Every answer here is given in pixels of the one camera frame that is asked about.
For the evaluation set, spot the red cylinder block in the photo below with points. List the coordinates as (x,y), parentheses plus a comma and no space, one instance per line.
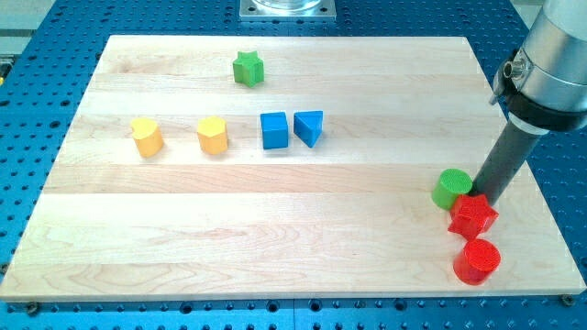
(477,261)

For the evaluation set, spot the blue cube block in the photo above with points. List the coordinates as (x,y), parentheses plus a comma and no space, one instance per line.
(275,130)

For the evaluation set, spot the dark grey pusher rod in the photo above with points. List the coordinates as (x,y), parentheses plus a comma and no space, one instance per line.
(506,157)

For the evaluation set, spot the green cylinder block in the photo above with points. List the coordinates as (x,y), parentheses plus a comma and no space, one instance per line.
(450,184)

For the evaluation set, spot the yellow hexagon block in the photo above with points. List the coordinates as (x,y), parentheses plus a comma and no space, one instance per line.
(212,135)

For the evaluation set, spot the light wooden board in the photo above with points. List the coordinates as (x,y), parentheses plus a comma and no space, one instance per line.
(351,217)

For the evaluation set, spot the blue triangle block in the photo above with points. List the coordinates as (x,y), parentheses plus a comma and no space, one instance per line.
(307,125)

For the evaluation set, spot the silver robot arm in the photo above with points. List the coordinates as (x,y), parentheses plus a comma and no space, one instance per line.
(544,81)

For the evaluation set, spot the red star block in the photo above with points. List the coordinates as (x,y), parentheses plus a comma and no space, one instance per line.
(471,216)

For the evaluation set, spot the green star block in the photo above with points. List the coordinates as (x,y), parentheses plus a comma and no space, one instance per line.
(248,68)

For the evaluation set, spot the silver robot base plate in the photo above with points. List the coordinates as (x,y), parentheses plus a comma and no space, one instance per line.
(250,10)

